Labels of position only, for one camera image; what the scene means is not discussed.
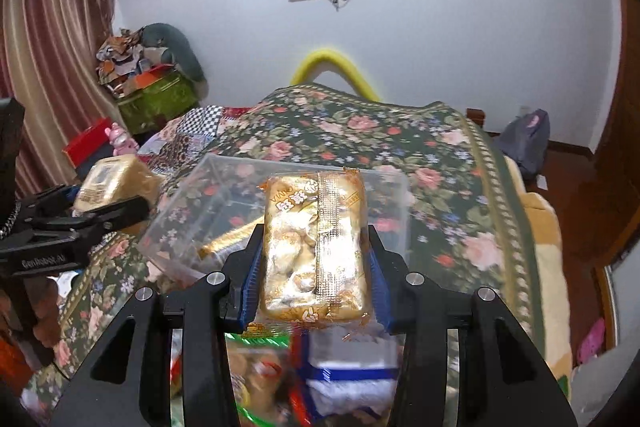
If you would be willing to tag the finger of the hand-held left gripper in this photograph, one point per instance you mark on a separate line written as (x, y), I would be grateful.
(117, 213)
(50, 197)

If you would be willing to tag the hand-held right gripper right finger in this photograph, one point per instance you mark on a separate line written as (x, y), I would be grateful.
(383, 294)

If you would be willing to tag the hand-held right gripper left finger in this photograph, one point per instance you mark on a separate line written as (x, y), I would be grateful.
(248, 289)

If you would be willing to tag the golden bread snack packet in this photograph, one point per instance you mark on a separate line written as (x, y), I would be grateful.
(117, 179)
(312, 252)

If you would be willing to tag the gold snack bar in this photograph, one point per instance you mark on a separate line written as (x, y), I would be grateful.
(222, 243)

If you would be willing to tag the clear plastic container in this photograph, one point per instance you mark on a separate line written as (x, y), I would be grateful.
(200, 202)

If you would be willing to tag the red box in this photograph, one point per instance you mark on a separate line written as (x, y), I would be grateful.
(87, 142)

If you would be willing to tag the pink toy figure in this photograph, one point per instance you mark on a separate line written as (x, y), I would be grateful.
(121, 142)

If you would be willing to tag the blue and white snack packet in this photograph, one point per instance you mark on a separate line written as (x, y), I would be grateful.
(350, 372)

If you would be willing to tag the green-edged snack bag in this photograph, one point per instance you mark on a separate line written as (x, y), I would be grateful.
(250, 377)

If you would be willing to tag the checkered patchwork quilt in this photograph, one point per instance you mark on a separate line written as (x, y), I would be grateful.
(192, 127)

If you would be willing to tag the green patterned box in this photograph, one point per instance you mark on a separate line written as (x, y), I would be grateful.
(157, 99)

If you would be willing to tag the striped pink curtain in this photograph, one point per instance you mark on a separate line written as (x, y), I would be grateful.
(47, 47)

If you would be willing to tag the green floral blanket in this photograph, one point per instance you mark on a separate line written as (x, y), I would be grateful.
(380, 142)

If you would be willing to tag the pile of clothes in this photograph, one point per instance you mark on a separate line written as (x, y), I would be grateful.
(142, 54)

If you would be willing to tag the beige fleece blanket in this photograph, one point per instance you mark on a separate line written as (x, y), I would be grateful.
(542, 267)

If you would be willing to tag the grey bag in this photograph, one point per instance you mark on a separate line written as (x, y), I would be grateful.
(525, 142)

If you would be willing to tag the pink slipper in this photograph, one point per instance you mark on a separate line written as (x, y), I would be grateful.
(592, 341)

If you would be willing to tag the yellow foam tube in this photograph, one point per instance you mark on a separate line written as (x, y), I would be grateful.
(335, 67)

